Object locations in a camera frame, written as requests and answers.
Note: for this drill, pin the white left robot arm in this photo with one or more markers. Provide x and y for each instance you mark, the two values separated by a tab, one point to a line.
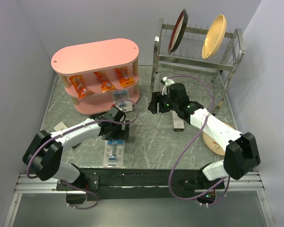
43	157

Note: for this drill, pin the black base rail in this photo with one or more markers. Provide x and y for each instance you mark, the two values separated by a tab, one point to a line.
114	183

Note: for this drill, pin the pink three-tier shelf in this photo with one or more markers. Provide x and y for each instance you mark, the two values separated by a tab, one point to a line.
85	59

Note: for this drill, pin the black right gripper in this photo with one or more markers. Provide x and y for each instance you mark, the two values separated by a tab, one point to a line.
157	97

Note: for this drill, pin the blue boxed razor pack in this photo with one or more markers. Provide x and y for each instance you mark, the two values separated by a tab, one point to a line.
121	101
114	154

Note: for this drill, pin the yellow plate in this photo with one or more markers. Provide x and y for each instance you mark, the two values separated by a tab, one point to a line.
214	37

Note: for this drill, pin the dark red plate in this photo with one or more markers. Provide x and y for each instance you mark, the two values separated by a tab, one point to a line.
178	32

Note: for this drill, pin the metal dish rack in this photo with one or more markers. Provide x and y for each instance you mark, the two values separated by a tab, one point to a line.
188	56

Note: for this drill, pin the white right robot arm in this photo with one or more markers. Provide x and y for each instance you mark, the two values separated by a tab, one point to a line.
241	152

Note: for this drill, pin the white black slim box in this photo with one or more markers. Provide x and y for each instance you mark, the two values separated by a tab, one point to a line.
178	124
61	126

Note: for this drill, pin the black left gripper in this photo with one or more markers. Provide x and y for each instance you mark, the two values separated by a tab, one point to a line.
122	134

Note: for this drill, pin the orange razor pack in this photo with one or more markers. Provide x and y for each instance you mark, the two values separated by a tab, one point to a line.
124	79
79	84
106	84

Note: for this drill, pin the beige flat plate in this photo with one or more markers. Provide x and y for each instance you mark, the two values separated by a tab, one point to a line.
211	142

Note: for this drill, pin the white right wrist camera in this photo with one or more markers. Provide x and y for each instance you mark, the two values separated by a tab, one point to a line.
166	82

